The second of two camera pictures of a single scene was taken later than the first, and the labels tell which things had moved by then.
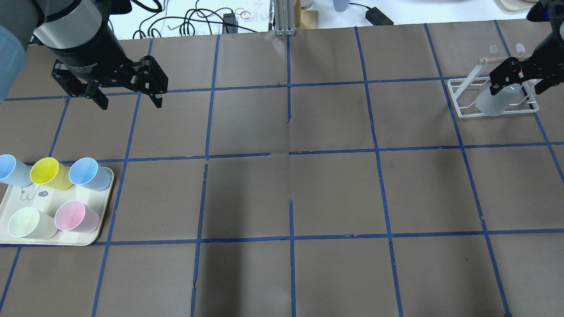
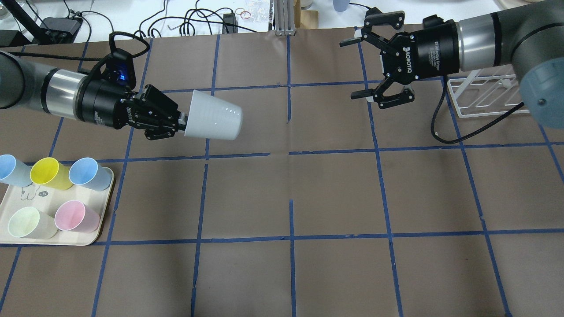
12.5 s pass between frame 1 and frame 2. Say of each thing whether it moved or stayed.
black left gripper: moved
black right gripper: moved
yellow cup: stayed
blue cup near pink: stayed
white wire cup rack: stayed
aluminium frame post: stayed
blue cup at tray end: stayed
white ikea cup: moved
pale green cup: stayed
